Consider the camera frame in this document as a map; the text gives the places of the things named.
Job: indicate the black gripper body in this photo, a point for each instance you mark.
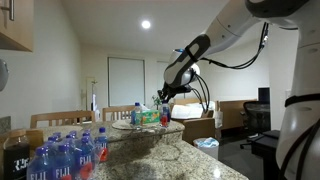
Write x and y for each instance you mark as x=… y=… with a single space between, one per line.
x=167 y=92

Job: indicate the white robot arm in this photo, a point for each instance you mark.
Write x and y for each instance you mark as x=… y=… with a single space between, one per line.
x=298 y=147

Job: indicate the pack of Fiji water bottles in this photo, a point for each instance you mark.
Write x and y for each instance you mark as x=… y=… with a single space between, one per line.
x=72 y=158

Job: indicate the green tissue box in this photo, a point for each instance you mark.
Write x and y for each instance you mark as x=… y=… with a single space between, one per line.
x=151 y=116

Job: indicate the beige sofa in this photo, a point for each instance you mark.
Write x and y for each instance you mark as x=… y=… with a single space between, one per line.
x=223 y=118

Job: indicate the wooden chair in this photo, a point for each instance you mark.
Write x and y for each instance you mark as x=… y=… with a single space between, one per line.
x=117 y=113
x=77 y=117

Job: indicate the white trash bin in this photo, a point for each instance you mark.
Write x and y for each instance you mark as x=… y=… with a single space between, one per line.
x=208 y=145

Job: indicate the black office chair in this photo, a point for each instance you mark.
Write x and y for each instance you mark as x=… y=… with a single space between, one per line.
x=258 y=119

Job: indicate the dark drink jar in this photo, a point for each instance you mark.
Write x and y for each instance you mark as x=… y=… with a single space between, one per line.
x=16 y=152

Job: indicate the wall telephone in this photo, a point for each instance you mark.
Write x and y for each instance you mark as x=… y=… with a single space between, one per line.
x=4 y=74

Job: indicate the wooden wall cabinets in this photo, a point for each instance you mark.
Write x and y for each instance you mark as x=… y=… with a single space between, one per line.
x=16 y=25

